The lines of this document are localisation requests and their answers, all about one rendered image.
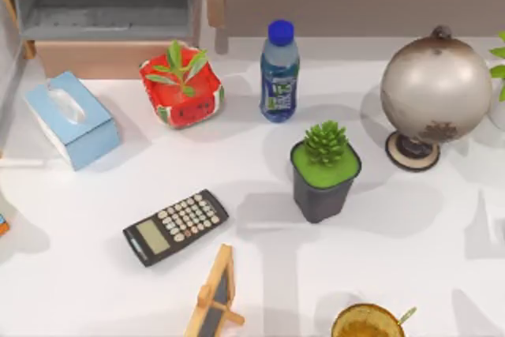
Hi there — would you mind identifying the white pot with green leaves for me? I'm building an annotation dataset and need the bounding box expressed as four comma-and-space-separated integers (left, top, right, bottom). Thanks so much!
487, 31, 505, 131

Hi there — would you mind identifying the black pot with green succulent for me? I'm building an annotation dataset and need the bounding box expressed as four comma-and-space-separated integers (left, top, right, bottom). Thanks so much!
290, 120, 362, 224

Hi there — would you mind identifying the light blue tissue box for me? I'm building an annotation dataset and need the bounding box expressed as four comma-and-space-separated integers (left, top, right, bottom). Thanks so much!
24, 71, 121, 172

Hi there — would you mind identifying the wooden framed blackboard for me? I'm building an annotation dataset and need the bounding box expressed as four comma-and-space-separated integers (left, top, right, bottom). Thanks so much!
182, 243, 245, 337

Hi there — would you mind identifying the silver globe on round stand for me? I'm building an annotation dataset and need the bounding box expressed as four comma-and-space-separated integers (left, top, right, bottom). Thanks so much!
380, 25, 493, 173

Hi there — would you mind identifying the pale wooden drawer front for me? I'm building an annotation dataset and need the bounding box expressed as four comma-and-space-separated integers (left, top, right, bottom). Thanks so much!
34, 39, 198, 80

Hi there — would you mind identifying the black calculator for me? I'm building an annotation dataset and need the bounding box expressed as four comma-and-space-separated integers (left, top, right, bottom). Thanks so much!
122, 188, 230, 268

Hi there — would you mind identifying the yellow glass cup with spoon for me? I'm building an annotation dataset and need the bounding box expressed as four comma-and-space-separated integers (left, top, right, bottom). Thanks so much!
330, 302, 417, 337

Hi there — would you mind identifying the red watermelon plant pot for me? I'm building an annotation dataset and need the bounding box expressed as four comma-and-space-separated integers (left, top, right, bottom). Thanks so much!
138, 39, 225, 130

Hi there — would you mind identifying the blue bottle with blue cap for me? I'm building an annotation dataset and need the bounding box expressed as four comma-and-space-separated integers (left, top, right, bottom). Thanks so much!
258, 19, 301, 124

